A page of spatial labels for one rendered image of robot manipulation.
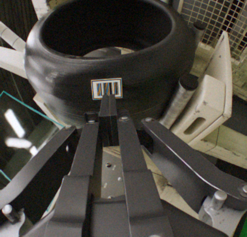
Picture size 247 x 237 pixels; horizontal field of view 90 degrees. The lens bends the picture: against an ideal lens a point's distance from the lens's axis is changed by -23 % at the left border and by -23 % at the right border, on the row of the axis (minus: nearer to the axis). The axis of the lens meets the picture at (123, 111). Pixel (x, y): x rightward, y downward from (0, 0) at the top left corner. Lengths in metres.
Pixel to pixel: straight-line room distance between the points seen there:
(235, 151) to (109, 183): 0.71
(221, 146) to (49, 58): 0.75
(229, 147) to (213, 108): 0.49
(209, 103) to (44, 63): 0.38
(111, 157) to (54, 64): 0.73
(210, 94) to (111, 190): 0.77
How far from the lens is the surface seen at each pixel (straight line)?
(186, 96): 0.37
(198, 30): 0.57
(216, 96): 0.37
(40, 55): 0.42
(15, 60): 1.21
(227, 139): 0.82
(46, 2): 0.95
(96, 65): 0.33
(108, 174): 0.96
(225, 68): 0.46
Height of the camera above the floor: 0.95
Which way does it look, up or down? 11 degrees up
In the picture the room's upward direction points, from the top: 68 degrees counter-clockwise
